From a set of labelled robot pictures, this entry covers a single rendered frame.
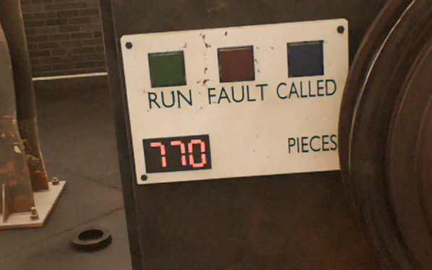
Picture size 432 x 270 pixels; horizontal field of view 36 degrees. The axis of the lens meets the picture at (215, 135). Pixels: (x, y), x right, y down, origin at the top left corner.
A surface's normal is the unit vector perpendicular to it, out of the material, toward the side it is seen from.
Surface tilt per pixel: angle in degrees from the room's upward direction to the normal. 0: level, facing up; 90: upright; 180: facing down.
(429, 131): 79
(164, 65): 90
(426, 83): 90
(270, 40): 90
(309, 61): 90
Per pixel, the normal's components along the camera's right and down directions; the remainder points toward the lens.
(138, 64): 0.00, 0.29
